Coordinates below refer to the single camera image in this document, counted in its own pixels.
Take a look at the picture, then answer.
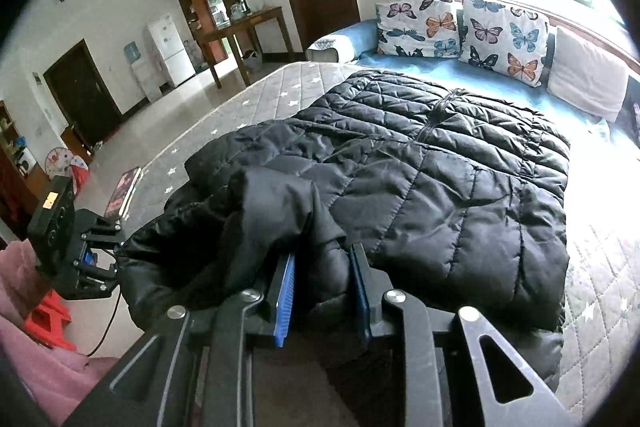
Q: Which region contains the wooden desk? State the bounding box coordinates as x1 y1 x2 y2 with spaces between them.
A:
196 6 292 90

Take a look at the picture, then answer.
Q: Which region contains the wooden shelf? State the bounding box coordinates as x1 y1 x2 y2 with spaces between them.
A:
0 101 51 238

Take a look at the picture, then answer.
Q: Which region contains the white fridge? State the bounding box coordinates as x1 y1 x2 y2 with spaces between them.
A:
146 14 197 88

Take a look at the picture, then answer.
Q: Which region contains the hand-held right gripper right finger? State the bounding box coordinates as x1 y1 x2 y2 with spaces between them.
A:
350 244 581 427

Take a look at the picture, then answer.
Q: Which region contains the butterfly print pillow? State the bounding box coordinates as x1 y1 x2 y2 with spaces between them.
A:
457 0 551 88
375 0 462 58

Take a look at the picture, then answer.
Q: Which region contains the black cable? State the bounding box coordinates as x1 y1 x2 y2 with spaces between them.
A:
85 287 123 358

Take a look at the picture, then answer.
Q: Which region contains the dark door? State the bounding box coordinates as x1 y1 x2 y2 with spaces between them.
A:
42 39 123 148

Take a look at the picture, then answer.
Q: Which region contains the person's left forearm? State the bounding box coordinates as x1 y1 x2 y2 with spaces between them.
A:
0 239 121 427

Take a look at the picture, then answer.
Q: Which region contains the blue sofa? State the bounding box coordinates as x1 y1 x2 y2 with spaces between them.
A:
305 0 640 148

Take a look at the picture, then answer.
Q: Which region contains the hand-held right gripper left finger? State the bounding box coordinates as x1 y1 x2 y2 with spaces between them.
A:
65 252 297 427

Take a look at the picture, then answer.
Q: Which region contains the black puffer jacket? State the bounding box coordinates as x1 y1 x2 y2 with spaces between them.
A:
114 69 572 388

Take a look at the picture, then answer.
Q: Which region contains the red plastic stool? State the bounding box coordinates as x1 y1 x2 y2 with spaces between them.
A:
22 289 76 353

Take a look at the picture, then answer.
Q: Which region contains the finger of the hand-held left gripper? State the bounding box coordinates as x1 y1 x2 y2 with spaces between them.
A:
80 213 125 253
75 257 121 300

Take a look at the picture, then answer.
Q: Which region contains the water dispenser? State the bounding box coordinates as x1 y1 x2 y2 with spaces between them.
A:
123 41 163 104

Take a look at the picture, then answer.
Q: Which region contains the grey quilted star mat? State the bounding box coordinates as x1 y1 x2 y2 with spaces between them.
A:
140 61 640 427

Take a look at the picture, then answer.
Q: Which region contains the round colourful fan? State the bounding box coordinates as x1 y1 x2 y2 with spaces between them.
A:
44 147 81 180

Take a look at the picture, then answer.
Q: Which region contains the white pillow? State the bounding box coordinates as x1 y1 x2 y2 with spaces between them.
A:
546 26 630 122

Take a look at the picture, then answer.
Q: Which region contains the wooden display cabinet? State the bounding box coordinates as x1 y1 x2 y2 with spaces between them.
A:
173 0 251 72

